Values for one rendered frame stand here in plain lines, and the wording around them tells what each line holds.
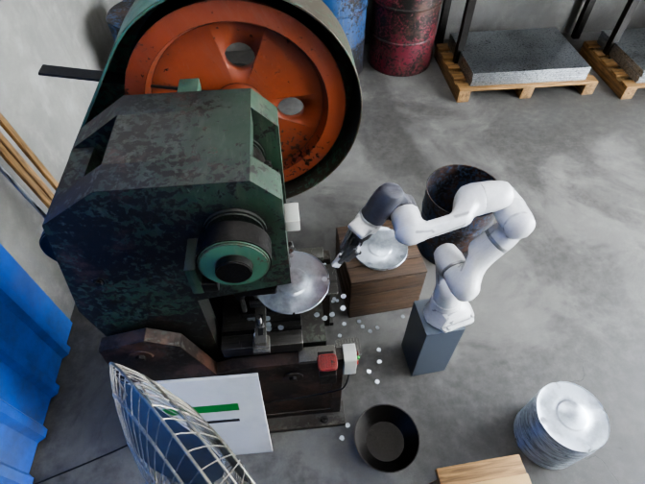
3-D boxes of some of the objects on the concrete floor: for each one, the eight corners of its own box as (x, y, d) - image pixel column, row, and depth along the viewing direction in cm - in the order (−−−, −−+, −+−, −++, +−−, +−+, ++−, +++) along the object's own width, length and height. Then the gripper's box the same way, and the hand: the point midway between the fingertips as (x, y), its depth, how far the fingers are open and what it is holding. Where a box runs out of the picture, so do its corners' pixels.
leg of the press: (342, 401, 222) (349, 308, 152) (346, 425, 214) (354, 339, 144) (154, 420, 217) (72, 332, 147) (151, 445, 209) (62, 365, 139)
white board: (272, 451, 207) (257, 375, 169) (163, 461, 205) (123, 386, 167) (272, 449, 208) (257, 372, 170) (163, 458, 206) (124, 383, 168)
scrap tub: (468, 217, 298) (489, 161, 261) (489, 268, 272) (514, 214, 235) (406, 221, 296) (418, 166, 259) (421, 273, 270) (437, 220, 232)
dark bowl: (409, 405, 220) (412, 400, 215) (423, 472, 201) (426, 469, 196) (348, 411, 218) (349, 406, 213) (358, 479, 200) (359, 476, 194)
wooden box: (397, 254, 279) (405, 217, 252) (417, 306, 255) (427, 271, 228) (335, 264, 274) (336, 227, 247) (348, 318, 251) (351, 283, 224)
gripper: (378, 242, 149) (346, 281, 165) (371, 213, 157) (341, 254, 173) (358, 237, 146) (327, 278, 162) (352, 208, 154) (323, 251, 170)
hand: (339, 260), depth 165 cm, fingers closed
